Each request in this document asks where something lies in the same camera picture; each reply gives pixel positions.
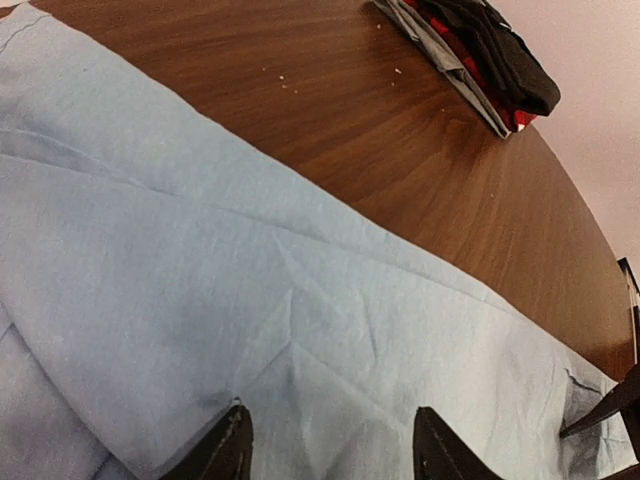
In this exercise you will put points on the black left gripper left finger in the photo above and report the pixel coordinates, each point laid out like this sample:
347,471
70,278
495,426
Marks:
224,453

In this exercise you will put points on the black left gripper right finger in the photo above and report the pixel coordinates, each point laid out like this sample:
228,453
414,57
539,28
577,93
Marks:
439,453

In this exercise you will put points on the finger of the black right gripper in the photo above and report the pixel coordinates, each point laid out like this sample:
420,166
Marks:
623,399

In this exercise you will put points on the light blue long sleeve shirt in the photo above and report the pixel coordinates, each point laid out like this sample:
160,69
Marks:
156,269

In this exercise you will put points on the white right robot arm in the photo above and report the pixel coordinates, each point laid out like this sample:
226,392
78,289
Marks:
633,290

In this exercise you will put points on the red black plaid folded shirt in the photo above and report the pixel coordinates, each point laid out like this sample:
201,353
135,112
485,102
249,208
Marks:
515,120

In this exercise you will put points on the black folded button shirt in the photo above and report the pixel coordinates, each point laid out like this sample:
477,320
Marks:
502,57

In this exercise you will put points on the grey folded shirt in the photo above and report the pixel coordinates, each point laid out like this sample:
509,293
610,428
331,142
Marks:
434,47

